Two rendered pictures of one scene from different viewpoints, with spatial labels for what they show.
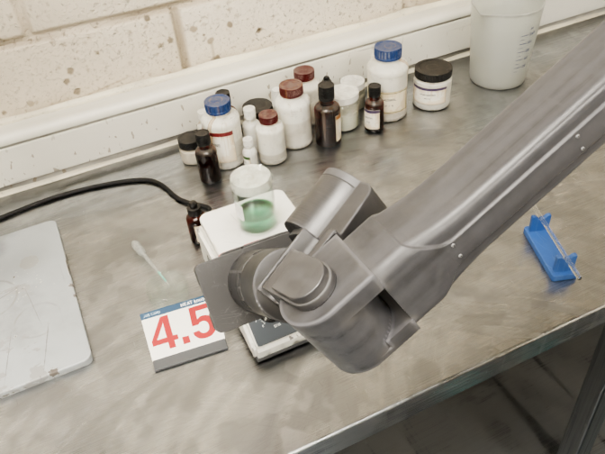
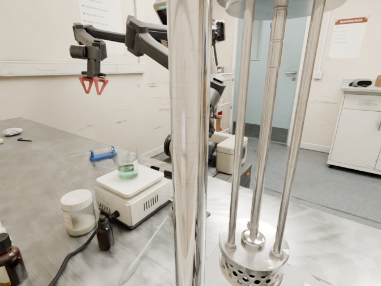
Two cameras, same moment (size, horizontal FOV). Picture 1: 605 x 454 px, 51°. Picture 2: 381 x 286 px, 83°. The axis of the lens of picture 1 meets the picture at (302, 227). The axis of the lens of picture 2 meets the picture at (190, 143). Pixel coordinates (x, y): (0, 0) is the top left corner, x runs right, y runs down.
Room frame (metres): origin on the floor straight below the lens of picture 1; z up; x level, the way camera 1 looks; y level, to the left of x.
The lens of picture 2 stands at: (0.74, 0.53, 1.09)
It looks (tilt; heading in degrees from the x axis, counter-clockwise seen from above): 19 degrees down; 237
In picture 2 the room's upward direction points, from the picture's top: straight up
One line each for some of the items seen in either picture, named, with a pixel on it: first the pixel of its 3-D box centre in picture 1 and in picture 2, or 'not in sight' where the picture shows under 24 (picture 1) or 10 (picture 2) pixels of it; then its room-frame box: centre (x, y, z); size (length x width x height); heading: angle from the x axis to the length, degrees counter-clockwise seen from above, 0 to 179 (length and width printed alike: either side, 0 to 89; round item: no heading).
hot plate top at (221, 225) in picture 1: (257, 229); (131, 177); (0.61, 0.06, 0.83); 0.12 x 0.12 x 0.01; 21
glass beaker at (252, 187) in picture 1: (256, 200); (126, 162); (0.61, 0.05, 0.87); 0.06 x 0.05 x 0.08; 154
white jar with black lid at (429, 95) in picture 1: (432, 85); not in sight; (1.02, -0.26, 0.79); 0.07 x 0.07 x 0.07
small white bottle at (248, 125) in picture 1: (251, 128); not in sight; (0.92, 0.07, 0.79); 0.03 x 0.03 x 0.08
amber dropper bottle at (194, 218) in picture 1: (196, 220); (104, 230); (0.70, 0.15, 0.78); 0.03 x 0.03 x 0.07
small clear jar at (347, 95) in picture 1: (342, 108); not in sight; (0.97, -0.09, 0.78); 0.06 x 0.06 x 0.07
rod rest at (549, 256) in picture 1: (551, 244); (102, 152); (0.60, -0.33, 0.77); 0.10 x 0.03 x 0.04; 3
